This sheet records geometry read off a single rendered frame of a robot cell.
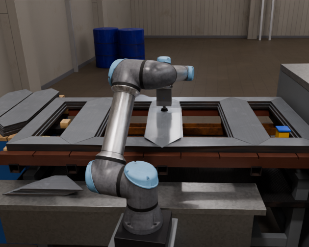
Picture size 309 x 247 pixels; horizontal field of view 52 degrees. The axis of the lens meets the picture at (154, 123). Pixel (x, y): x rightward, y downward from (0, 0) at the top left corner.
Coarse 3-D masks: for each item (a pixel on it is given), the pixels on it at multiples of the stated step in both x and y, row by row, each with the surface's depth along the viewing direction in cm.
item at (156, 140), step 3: (147, 138) 159; (150, 138) 158; (153, 138) 158; (156, 138) 158; (159, 138) 158; (162, 138) 158; (165, 138) 158; (168, 138) 158; (171, 138) 158; (174, 138) 158; (177, 138) 158; (153, 141) 156; (156, 141) 156; (159, 141) 156; (162, 141) 156; (165, 141) 156; (168, 141) 156; (171, 141) 156
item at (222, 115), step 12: (60, 108) 209; (72, 108) 218; (144, 108) 215; (180, 108) 209; (192, 108) 213; (204, 108) 212; (216, 108) 212; (252, 108) 210; (264, 108) 210; (276, 108) 197; (48, 120) 189; (180, 120) 186; (36, 132) 173; (180, 132) 170; (228, 132) 171; (12, 144) 158; (24, 144) 158; (36, 144) 157; (48, 144) 157
